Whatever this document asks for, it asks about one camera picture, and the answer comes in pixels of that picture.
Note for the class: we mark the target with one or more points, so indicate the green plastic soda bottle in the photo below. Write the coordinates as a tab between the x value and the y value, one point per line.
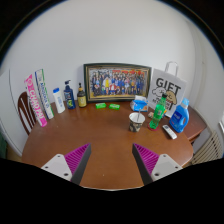
159	111

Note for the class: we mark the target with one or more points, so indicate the dark red round coaster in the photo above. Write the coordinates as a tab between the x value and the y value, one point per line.
153	129

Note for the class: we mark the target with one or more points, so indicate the blue detergent bottle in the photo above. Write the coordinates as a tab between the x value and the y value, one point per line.
180	117

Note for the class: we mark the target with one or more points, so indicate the white lotion bottle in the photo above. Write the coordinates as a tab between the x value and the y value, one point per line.
58	100

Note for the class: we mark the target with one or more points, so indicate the amber pump bottle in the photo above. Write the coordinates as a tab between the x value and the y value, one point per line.
81	96

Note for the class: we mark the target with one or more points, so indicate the dark blue pump bottle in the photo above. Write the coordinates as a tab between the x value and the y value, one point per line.
69	97

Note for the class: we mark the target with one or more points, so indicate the white radiator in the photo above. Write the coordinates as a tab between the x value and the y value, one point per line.
211	150

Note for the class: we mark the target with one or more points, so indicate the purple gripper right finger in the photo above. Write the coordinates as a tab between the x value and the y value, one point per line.
152	166

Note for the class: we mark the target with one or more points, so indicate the blue tissue pack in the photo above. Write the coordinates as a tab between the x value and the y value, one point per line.
139	104

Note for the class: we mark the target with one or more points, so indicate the pink toothpaste box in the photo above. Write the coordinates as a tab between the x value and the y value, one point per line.
34	101

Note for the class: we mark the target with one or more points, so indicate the green white toothpaste box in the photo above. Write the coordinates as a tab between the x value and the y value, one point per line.
40	81

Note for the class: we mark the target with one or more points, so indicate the white remote control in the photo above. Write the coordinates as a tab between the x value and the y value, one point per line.
169	132

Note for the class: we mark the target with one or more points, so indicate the framed group photograph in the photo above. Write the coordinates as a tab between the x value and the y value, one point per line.
106	82

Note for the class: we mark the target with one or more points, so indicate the dark wooden chair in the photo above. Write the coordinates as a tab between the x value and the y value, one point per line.
26	113

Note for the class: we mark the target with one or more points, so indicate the patterned paper cup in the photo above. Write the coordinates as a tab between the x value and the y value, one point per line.
134	126

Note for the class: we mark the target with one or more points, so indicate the small snack packet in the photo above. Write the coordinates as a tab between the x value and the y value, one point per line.
151	114

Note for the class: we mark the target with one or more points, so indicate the spoon in cup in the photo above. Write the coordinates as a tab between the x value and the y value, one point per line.
139	116

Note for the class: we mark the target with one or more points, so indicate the white gift paper bag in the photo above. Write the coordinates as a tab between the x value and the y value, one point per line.
167	81

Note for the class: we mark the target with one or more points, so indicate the right green soap bar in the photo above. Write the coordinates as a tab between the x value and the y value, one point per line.
114	106

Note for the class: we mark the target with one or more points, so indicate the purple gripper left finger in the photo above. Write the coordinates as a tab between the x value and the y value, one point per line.
71	166

